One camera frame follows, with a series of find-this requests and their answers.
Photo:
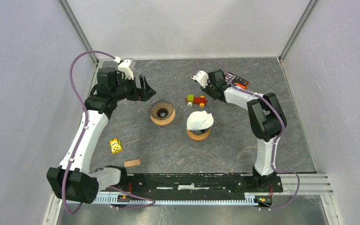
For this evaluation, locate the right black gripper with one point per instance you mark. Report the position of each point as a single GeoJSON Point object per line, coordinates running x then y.
{"type": "Point", "coordinates": [206, 90]}

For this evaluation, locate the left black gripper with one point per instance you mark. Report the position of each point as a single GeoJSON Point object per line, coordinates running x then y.
{"type": "Point", "coordinates": [143, 94]}

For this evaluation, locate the orange coffee filter box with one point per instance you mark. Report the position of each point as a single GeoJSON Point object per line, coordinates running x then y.
{"type": "Point", "coordinates": [236, 80]}

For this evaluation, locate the smoky grey dripper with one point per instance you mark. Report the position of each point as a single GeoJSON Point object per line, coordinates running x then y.
{"type": "Point", "coordinates": [161, 103]}

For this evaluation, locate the white paper coffee filter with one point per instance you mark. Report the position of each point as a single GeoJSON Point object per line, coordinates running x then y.
{"type": "Point", "coordinates": [199, 120]}

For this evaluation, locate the blue plastic dripper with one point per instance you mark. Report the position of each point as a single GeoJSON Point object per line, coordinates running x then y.
{"type": "Point", "coordinates": [200, 131]}

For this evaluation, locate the wooden ring stand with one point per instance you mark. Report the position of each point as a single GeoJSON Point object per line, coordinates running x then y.
{"type": "Point", "coordinates": [162, 117]}
{"type": "Point", "coordinates": [198, 138]}

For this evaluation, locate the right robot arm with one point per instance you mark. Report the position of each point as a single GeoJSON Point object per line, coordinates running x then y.
{"type": "Point", "coordinates": [266, 117]}

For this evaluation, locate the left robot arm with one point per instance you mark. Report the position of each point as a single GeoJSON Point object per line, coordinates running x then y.
{"type": "Point", "coordinates": [72, 179]}

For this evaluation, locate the toy brick car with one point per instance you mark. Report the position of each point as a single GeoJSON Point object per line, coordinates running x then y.
{"type": "Point", "coordinates": [192, 100]}

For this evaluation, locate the yellow juice carton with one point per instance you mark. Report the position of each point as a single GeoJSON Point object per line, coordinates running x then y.
{"type": "Point", "coordinates": [115, 146]}

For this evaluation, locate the small wooden block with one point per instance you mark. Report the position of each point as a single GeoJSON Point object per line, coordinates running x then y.
{"type": "Point", "coordinates": [132, 163]}

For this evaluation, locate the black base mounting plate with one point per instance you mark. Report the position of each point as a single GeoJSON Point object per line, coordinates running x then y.
{"type": "Point", "coordinates": [198, 186]}

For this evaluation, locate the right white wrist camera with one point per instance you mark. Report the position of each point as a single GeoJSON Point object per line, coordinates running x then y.
{"type": "Point", "coordinates": [202, 78]}

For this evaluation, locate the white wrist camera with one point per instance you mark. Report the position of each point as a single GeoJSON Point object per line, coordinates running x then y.
{"type": "Point", "coordinates": [202, 78]}
{"type": "Point", "coordinates": [126, 68]}

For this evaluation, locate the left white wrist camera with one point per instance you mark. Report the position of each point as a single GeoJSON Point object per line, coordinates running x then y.
{"type": "Point", "coordinates": [126, 68]}

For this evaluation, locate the white slotted cable duct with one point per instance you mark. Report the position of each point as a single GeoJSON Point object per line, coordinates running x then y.
{"type": "Point", "coordinates": [117, 198]}

